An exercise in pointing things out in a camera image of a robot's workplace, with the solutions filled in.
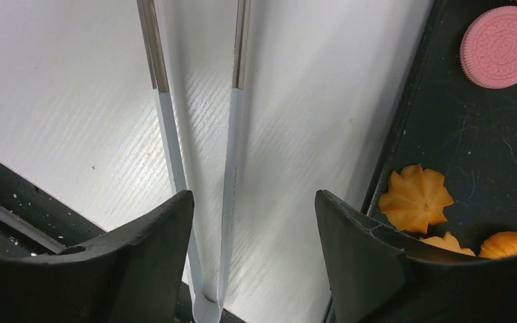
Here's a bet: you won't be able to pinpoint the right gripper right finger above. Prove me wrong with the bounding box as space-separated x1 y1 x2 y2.
315 190 517 322

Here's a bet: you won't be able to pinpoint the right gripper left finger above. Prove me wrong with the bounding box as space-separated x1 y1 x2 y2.
0 190 194 322

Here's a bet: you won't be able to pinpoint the orange leaf cookie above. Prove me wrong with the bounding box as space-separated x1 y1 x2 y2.
419 231 476 256

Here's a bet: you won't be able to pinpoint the metal serving tongs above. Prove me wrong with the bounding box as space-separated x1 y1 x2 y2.
137 1 251 322

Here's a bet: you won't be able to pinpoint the orange fish cookie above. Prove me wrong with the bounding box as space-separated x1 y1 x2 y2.
479 231 517 259

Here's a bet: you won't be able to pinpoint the orange flower cookie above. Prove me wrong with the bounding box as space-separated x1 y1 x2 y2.
378 164 454 234

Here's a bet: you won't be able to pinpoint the black serving tray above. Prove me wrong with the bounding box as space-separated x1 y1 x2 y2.
357 1 517 249

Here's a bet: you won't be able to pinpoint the pink round cookie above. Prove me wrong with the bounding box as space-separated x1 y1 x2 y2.
459 5 517 89

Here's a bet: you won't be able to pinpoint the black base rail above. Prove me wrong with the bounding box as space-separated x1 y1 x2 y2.
0 145 246 323

